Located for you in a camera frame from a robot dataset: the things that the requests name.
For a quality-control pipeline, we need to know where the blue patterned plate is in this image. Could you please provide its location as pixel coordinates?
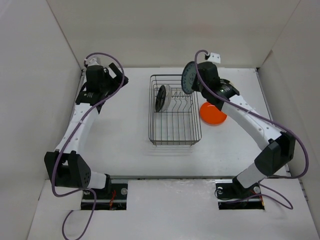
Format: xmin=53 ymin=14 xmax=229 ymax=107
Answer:
xmin=181 ymin=61 xmax=197 ymax=95

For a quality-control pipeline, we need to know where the clear glass plate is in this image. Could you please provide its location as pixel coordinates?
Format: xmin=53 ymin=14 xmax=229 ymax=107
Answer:
xmin=160 ymin=84 xmax=172 ymax=112

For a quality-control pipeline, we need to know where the black plate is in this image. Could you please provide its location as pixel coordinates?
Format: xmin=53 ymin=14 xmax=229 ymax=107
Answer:
xmin=155 ymin=85 xmax=166 ymax=113

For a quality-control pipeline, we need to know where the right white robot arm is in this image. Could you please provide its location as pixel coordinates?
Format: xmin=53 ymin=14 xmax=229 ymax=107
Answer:
xmin=181 ymin=61 xmax=296 ymax=199

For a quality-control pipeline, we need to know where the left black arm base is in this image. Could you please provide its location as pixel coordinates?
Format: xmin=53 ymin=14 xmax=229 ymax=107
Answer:
xmin=80 ymin=179 xmax=129 ymax=211

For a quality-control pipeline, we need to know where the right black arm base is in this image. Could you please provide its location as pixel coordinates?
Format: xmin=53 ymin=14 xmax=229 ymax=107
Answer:
xmin=214 ymin=179 xmax=265 ymax=210

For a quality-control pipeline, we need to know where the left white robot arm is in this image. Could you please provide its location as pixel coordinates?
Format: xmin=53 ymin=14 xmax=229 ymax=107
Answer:
xmin=44 ymin=62 xmax=129 ymax=199

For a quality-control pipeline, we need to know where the cream plate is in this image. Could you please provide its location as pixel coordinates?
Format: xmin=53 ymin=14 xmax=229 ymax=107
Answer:
xmin=220 ymin=78 xmax=233 ymax=86

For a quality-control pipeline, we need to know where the orange plate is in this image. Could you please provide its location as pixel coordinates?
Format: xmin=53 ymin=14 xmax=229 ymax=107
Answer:
xmin=199 ymin=102 xmax=227 ymax=126

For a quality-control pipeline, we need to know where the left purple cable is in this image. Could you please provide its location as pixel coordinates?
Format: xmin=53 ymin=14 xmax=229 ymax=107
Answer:
xmin=51 ymin=52 xmax=126 ymax=240

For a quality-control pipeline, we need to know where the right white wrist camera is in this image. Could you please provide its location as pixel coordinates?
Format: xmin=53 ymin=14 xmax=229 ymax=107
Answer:
xmin=204 ymin=52 xmax=221 ymax=64

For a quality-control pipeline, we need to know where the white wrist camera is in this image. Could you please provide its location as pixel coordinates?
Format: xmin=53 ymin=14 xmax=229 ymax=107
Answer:
xmin=204 ymin=52 xmax=221 ymax=64
xmin=83 ymin=55 xmax=102 ymax=68

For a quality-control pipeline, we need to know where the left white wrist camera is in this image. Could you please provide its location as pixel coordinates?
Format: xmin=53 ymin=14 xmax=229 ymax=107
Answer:
xmin=83 ymin=55 xmax=102 ymax=68

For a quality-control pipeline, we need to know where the grey wire dish rack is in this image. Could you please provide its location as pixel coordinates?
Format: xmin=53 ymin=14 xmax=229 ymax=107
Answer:
xmin=148 ymin=74 xmax=202 ymax=146

